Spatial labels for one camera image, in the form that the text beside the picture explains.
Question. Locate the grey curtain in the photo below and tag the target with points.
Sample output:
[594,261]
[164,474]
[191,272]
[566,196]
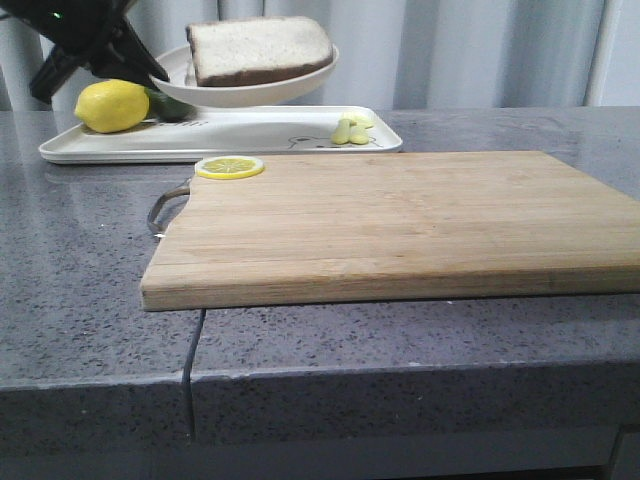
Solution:
[447,54]

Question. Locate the yellow lemon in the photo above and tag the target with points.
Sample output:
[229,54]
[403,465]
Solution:
[112,106]

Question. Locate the white round plate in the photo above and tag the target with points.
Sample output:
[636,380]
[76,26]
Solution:
[181,85]

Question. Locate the yellow plastic fork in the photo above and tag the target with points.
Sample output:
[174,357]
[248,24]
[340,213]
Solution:
[342,133]

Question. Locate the white bread slice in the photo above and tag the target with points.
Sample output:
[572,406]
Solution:
[257,50]

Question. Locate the lemon slice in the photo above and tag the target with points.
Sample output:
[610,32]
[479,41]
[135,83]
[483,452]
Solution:
[229,167]

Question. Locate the white rectangular tray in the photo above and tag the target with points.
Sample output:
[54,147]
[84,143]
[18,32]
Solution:
[270,130]

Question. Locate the green lime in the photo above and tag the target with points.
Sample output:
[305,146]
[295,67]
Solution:
[167,109]

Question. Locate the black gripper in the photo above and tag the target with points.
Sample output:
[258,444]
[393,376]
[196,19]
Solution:
[94,35]

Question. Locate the yellow plastic spoon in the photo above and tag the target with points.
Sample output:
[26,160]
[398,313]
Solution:
[356,128]

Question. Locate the metal cutting board handle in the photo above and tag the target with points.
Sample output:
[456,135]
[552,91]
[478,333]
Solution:
[155,227]

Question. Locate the wooden cutting board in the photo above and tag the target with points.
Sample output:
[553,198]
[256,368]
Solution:
[365,227]

